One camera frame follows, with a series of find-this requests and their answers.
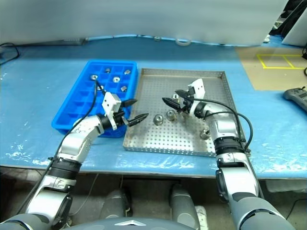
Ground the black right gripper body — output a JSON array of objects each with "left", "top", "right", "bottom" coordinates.
[{"left": 178, "top": 92, "right": 194, "bottom": 114}]

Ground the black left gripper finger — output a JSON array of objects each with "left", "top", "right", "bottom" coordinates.
[
  {"left": 128, "top": 114, "right": 150, "bottom": 127},
  {"left": 120, "top": 99, "right": 138, "bottom": 109}
]

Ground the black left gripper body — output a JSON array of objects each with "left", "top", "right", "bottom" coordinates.
[{"left": 113, "top": 110, "right": 130, "bottom": 128}]

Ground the blue compartment tray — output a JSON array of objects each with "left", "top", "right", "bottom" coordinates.
[
  {"left": 0, "top": 35, "right": 307, "bottom": 179},
  {"left": 51, "top": 59, "right": 139, "bottom": 139}
]

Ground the perforated metal tray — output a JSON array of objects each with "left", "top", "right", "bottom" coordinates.
[{"left": 122, "top": 68, "right": 248, "bottom": 158}]

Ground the clear tape roll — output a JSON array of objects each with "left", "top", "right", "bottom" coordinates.
[{"left": 175, "top": 38, "right": 192, "bottom": 47}]

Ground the brown cardboard mat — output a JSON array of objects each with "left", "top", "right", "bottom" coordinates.
[{"left": 234, "top": 45, "right": 307, "bottom": 91}]

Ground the yellow tape square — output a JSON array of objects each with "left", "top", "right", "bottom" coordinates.
[{"left": 257, "top": 54, "right": 305, "bottom": 69}]

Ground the grey flat device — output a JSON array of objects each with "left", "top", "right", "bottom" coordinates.
[{"left": 62, "top": 37, "right": 88, "bottom": 46}]

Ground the dark grey rounded shape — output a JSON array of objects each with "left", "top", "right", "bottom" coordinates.
[
  {"left": 99, "top": 189, "right": 134, "bottom": 220},
  {"left": 169, "top": 184, "right": 201, "bottom": 230}
]

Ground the grey robot torso shell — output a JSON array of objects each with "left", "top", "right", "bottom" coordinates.
[{"left": 63, "top": 217, "right": 173, "bottom": 230}]

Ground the dark grey remote controller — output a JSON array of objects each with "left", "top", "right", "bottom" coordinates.
[{"left": 283, "top": 87, "right": 307, "bottom": 108}]

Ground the white power strip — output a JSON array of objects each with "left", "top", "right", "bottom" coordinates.
[{"left": 195, "top": 205, "right": 208, "bottom": 228}]

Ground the black equipment stack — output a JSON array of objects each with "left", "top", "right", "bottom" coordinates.
[{"left": 268, "top": 0, "right": 307, "bottom": 36}]

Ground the white leaning panel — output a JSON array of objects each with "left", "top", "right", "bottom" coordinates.
[{"left": 281, "top": 7, "right": 307, "bottom": 46}]

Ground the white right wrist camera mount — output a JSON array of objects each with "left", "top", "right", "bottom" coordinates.
[{"left": 186, "top": 78, "right": 207, "bottom": 103}]

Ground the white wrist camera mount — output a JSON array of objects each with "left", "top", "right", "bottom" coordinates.
[
  {"left": 186, "top": 78, "right": 207, "bottom": 103},
  {"left": 101, "top": 92, "right": 122, "bottom": 132}
]

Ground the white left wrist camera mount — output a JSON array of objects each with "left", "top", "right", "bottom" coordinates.
[{"left": 101, "top": 92, "right": 122, "bottom": 132}]

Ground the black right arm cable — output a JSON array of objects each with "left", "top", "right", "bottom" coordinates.
[{"left": 190, "top": 97, "right": 254, "bottom": 154}]

